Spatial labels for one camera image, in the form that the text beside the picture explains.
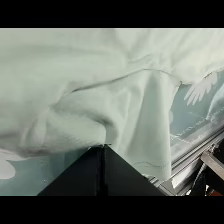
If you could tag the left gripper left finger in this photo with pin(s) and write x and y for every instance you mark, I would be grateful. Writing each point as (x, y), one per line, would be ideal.
(78, 176)

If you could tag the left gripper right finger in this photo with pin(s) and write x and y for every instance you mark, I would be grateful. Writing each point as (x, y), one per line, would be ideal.
(128, 176)

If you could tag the pale green shirt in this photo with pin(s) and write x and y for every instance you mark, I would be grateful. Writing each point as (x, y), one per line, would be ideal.
(86, 90)

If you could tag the silver frame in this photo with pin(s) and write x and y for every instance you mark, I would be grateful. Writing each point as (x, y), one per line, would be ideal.
(193, 160)

